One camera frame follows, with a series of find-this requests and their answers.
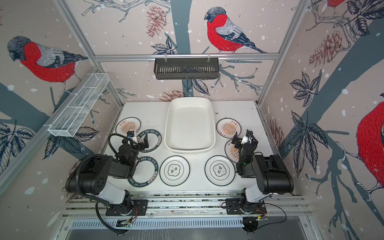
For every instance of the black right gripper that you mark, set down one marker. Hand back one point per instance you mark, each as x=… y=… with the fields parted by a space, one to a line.
x=245 y=144

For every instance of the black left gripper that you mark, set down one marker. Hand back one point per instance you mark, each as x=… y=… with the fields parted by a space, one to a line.
x=137 y=142

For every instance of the orange sunburst plate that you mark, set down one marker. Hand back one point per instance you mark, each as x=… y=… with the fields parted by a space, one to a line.
x=231 y=152
x=228 y=127
x=128 y=124

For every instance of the white flower plate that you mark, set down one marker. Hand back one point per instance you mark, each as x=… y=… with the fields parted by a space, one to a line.
x=220 y=171
x=174 y=171

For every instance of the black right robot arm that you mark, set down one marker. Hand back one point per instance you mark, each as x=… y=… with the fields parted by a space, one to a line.
x=270 y=173

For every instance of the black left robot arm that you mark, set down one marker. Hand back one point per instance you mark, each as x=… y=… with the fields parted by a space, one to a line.
x=90 y=177

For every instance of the white plastic bin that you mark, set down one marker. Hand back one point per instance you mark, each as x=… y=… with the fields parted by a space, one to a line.
x=190 y=126

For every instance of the green rim plate upper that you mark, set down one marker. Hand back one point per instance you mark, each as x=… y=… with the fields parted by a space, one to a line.
x=154 y=140

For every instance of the green rim plate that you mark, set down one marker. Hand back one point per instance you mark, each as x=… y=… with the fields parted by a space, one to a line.
x=146 y=172
x=154 y=140

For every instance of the green rim plate lower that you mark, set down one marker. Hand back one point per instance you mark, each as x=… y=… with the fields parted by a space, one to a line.
x=146 y=172

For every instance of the white mesh wall shelf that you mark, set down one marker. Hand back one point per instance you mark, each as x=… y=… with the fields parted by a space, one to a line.
x=71 y=118

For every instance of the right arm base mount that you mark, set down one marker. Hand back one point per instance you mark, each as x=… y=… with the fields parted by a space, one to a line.
x=236 y=206

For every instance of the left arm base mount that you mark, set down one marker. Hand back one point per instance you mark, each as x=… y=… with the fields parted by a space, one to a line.
x=128 y=208

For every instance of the black hanging wire basket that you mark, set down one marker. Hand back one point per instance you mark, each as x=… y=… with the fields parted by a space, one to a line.
x=186 y=69

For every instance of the horizontal aluminium frame bar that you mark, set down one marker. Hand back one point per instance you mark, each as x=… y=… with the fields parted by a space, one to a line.
x=149 y=58

